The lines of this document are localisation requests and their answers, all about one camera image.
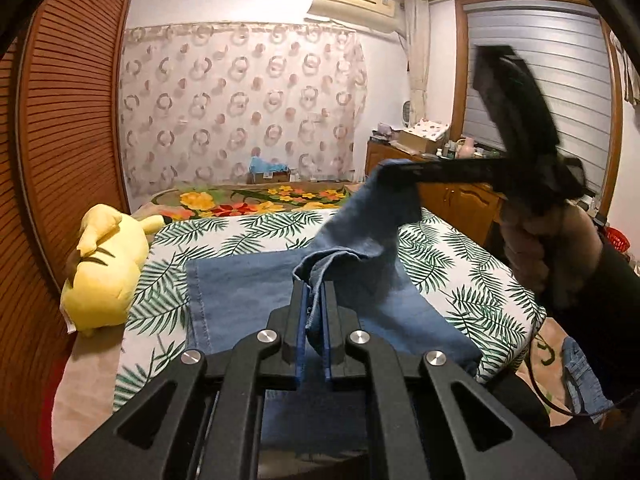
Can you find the patterned sheer circle curtain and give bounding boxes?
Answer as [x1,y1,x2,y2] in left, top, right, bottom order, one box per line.
[119,23,368,198]

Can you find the white green palm-leaf bedsheet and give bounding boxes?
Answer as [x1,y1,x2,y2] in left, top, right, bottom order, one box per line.
[113,209,546,410]

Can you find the pink bottle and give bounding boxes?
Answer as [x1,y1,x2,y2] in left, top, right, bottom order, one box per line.
[456,138,475,159]

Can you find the blue denim pants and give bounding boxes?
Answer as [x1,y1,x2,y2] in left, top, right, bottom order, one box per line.
[184,158,615,453]

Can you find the yellow Pikachu plush toy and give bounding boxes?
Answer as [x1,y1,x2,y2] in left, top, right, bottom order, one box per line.
[60,204,165,334]

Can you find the grey window roller blind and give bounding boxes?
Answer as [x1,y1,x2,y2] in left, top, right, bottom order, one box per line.
[463,0,612,194]

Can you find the cardboard box with blue cloth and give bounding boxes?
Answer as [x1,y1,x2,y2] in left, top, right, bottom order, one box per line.
[247,156,291,184]

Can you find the white wall air conditioner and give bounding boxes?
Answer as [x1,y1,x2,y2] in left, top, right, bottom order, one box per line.
[308,0,405,35]

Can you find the open patterned cardboard box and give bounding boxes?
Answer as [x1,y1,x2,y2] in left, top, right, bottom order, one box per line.
[397,120,449,154]

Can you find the black cable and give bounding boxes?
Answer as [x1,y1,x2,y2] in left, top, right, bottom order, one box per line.
[524,316,637,418]

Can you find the red basket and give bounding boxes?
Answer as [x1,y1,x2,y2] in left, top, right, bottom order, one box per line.
[604,226,630,254]

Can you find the wooden sideboard cabinet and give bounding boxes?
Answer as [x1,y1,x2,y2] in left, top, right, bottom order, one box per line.
[364,138,502,249]

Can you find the person's right hand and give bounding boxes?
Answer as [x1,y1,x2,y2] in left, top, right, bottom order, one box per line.
[500,200,603,309]

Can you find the floral brown blanket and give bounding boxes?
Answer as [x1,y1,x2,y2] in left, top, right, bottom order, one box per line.
[132,181,361,221]

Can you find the cream side curtain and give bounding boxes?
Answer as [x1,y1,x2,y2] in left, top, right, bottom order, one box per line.
[404,0,431,125]

